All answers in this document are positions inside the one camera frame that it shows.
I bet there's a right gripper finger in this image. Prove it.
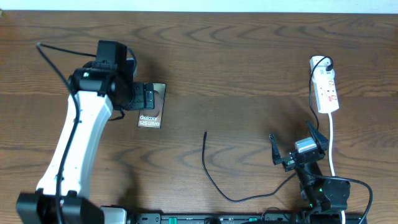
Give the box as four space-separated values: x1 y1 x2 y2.
269 134 282 165
306 121 328 151

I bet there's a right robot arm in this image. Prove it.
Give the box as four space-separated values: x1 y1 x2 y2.
269 123 351 223

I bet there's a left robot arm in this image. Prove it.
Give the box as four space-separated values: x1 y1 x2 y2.
16 40 155 223

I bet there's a white charger plug adapter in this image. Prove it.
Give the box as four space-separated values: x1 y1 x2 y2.
317 65 335 80

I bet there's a white power strip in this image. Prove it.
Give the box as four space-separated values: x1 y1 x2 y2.
310 55 340 114

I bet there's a black charger cable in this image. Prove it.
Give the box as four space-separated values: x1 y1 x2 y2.
201 55 335 203

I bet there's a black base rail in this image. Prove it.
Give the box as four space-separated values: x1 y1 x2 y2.
102 212 368 224

